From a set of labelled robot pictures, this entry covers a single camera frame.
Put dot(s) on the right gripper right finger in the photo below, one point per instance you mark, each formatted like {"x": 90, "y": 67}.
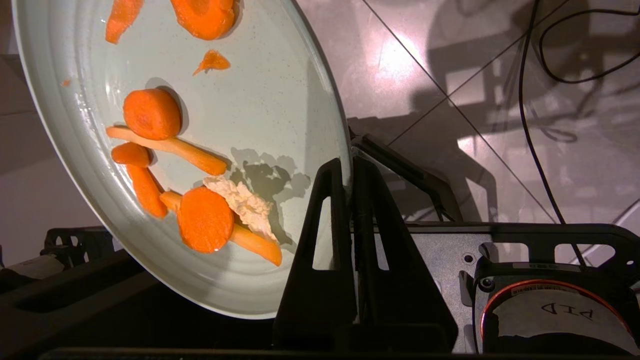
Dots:
{"x": 400, "y": 310}

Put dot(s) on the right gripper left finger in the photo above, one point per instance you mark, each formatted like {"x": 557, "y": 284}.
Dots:
{"x": 310, "y": 310}

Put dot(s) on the white round plate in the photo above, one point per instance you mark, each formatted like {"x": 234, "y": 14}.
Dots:
{"x": 260, "y": 100}

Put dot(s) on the black tray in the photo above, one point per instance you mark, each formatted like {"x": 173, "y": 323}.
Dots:
{"x": 100, "y": 310}

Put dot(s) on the long orange carrot stick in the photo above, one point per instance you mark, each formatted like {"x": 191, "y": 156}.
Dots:
{"x": 257, "y": 246}

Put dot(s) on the white shredded food scrap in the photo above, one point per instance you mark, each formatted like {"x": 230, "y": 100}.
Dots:
{"x": 247, "y": 205}

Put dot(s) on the flat round carrot slice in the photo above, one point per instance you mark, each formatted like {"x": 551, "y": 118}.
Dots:
{"x": 205, "y": 220}

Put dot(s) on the long pale carrot stick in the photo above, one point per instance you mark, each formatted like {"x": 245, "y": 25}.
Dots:
{"x": 192, "y": 154}

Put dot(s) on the short carrot chunk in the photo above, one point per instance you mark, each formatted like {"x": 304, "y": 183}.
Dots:
{"x": 131, "y": 155}

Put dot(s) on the thick round carrot slice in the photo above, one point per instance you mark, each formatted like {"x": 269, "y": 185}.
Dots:
{"x": 151, "y": 115}

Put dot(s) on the small carrot shard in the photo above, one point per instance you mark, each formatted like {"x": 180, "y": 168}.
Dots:
{"x": 214, "y": 61}

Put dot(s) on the large round carrot slice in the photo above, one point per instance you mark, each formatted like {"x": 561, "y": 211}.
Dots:
{"x": 205, "y": 17}

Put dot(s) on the tiny carrot crumb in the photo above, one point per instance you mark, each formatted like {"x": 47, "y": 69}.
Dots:
{"x": 65, "y": 83}

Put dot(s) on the carrot wedge piece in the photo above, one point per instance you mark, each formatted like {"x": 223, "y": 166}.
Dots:
{"x": 120, "y": 17}

